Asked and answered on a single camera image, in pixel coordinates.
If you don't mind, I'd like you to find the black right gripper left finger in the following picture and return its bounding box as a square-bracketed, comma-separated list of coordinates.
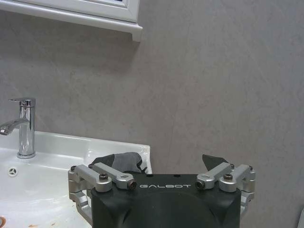
[68, 153, 137, 225]

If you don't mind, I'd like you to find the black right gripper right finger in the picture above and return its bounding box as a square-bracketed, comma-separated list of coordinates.
[196, 154, 257, 219]

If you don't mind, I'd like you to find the white ceramic washbasin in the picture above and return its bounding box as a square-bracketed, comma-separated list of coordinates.
[0, 130, 152, 228]

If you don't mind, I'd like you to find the grey towel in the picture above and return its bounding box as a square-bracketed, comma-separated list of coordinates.
[111, 152, 148, 175]

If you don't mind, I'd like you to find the chrome basin faucet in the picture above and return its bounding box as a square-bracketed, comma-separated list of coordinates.
[0, 97, 37, 159]

